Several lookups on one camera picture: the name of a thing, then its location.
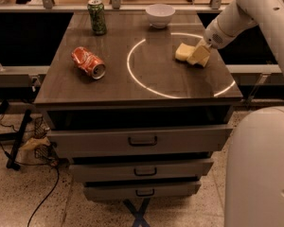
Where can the crushed orange soda can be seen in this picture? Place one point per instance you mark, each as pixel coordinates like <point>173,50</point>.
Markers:
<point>88,62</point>

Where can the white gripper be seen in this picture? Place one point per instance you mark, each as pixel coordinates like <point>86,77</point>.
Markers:
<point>213,35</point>

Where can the grey drawer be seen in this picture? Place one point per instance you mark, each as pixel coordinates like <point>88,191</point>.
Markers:
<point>152,190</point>
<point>76,144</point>
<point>141,170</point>

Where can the middle grey drawer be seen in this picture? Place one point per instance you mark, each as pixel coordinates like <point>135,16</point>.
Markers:
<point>141,170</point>

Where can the bottom grey drawer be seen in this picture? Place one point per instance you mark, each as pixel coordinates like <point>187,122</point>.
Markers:
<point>152,190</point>

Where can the yellow sponge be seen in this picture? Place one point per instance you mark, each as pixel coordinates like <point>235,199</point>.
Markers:
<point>183,51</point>

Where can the wire mesh basket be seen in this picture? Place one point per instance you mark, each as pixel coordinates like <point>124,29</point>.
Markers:
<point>44,149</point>

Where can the top grey drawer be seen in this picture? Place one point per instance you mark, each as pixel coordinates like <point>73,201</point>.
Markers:
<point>76,144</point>

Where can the grey drawer cabinet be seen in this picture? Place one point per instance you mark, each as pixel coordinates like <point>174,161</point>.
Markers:
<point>144,86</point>

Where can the black stand leg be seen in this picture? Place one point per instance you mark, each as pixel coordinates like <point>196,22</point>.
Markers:
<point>17,143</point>

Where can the white bowl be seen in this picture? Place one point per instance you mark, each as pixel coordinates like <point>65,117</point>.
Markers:
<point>159,15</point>

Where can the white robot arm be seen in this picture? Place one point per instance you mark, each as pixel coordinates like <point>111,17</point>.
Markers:
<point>254,186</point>

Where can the green soda can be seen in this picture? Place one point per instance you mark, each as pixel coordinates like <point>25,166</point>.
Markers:
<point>97,16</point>

